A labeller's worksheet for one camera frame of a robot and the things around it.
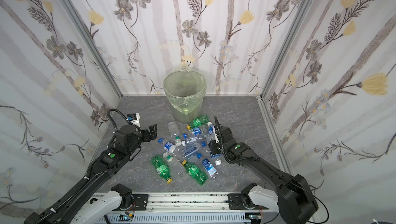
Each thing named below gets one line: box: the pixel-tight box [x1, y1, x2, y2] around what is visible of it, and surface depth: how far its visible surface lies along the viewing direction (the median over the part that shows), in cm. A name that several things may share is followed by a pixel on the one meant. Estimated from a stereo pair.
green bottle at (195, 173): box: [182, 160, 209, 186], surface depth 80 cm
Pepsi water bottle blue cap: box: [182, 125, 208, 139], surface depth 97 cm
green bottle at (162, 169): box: [151, 155, 173, 185], surface depth 82 cm
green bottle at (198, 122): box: [186, 114, 210, 131], surface depth 102 cm
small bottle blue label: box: [158, 137, 176, 154], surface depth 90 cm
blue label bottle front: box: [201, 157, 220, 179], surface depth 82 cm
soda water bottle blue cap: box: [182, 141, 207, 159], surface depth 89 cm
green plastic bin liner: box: [162, 63, 208, 115], surface depth 97 cm
